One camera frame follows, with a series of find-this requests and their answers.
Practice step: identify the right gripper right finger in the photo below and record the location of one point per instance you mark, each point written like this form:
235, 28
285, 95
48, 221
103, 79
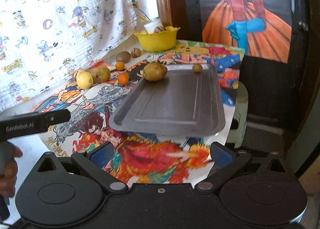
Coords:
230, 163

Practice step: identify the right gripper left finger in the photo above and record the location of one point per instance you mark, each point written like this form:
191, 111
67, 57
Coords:
91, 165

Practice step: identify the green speckled pear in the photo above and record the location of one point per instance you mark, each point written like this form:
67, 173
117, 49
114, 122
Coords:
101, 74

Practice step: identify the small orange kumquat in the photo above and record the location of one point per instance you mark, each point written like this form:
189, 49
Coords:
123, 79
120, 66

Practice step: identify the small brown longan fruit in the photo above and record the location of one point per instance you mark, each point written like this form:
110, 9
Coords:
197, 68

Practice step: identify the brownish yellow pear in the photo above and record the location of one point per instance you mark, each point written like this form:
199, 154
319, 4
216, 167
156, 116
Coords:
154, 72

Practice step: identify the brown kiwi fruit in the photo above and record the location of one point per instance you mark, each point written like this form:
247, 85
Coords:
123, 56

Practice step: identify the striped tan melon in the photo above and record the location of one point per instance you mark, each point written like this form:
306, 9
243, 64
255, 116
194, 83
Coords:
136, 52

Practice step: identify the striped cream pepino melon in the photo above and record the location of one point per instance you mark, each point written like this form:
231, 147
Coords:
76, 73

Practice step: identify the person left hand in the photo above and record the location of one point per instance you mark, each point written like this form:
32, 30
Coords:
8, 181

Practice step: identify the colourful cartoon table mat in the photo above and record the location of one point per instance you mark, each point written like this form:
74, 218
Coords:
143, 157

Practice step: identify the metal baking tray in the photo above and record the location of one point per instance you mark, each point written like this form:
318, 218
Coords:
183, 104

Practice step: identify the cartoon print white cloth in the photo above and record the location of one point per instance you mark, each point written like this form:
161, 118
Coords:
43, 42

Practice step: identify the yellow plastic bowl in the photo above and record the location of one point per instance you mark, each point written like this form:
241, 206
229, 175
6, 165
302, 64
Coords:
157, 42

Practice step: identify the white jar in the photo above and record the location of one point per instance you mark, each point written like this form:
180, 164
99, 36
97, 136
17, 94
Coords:
149, 26

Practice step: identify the girl painting poster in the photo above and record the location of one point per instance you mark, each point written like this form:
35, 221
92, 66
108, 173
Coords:
246, 24

